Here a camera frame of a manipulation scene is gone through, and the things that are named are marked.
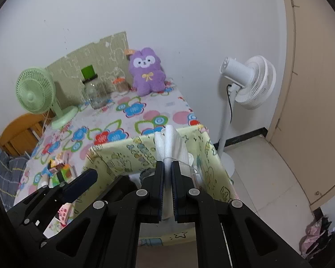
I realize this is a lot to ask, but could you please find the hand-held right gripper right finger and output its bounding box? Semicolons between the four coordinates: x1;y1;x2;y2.
171;161;313;268

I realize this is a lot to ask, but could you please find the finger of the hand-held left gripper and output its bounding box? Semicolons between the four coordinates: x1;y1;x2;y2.
8;169;99;231

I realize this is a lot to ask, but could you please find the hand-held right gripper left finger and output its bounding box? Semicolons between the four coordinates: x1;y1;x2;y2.
33;161;165;268

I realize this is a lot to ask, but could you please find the green tissue pack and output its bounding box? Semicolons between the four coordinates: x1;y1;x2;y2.
54;165;76;185

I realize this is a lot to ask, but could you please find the clear plastic packet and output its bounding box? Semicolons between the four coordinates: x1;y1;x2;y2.
184;159;205;192

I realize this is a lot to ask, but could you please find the cartoon print tissue pack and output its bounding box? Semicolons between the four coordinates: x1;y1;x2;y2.
47;158;66;174

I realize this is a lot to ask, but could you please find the pink packet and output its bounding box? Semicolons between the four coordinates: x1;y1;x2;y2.
58;204;72;225

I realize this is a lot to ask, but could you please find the beige roll with white wrap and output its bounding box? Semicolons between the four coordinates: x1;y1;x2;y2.
37;173;51;189

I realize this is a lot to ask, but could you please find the yellow patterned storage box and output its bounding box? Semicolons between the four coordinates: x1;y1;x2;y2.
73;125;239;247

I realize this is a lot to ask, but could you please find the white soft packet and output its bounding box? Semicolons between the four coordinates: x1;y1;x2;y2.
154;125;194;221

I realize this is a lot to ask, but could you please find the grey plaid pillow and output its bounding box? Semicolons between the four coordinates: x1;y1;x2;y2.
0;152;31;210

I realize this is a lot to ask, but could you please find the floral tablecloth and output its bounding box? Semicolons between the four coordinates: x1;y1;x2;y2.
14;85;210;229

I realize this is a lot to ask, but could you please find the glass jar with green lid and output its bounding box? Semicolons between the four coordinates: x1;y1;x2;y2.
81;65;111;110

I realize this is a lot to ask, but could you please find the green desk fan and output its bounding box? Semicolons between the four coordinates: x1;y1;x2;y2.
16;67;79;130

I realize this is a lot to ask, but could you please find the purple plush toy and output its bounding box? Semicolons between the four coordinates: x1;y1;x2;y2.
124;47;168;97

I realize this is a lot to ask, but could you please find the green patterned board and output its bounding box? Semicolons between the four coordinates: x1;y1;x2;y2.
46;31;129;104

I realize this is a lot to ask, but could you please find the white standing fan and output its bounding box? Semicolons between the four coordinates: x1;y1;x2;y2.
216;55;277;179

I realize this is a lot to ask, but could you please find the pink and black bag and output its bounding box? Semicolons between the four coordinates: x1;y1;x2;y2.
300;215;335;257

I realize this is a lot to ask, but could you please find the black fan cable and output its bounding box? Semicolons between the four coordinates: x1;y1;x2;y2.
227;84;233;123

